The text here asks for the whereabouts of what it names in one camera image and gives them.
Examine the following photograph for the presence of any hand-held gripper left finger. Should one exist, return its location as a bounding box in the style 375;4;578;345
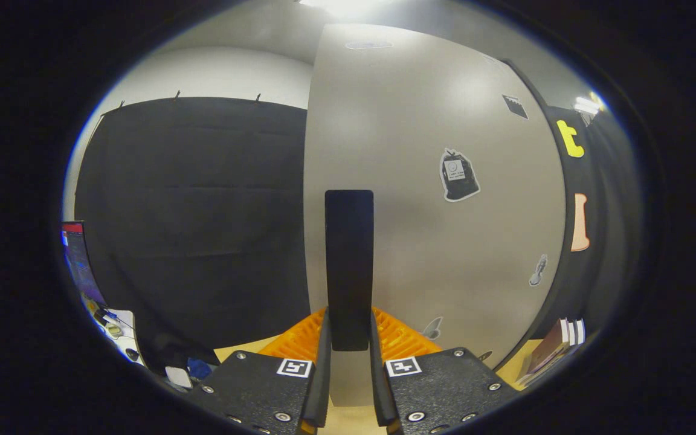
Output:
188;307;332;435

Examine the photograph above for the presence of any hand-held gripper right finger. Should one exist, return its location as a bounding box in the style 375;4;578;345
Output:
369;306;520;435

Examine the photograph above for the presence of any black door handle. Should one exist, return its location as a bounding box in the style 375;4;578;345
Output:
325;190;375;352

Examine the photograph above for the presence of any beige cabinet door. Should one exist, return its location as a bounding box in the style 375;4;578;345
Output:
303;23;566;407

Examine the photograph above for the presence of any small blue object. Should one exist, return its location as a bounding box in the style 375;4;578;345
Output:
188;358;216;381

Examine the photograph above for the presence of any small white object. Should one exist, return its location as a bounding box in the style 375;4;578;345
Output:
165;366;193;390

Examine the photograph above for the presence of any black backdrop cloth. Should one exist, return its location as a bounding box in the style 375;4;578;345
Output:
75;97;627;369

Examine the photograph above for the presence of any computer monitor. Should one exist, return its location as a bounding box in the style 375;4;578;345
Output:
61;222;107;306

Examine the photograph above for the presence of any ceiling light panel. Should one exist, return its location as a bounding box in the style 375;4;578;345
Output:
573;92;607;117
297;0;397;18

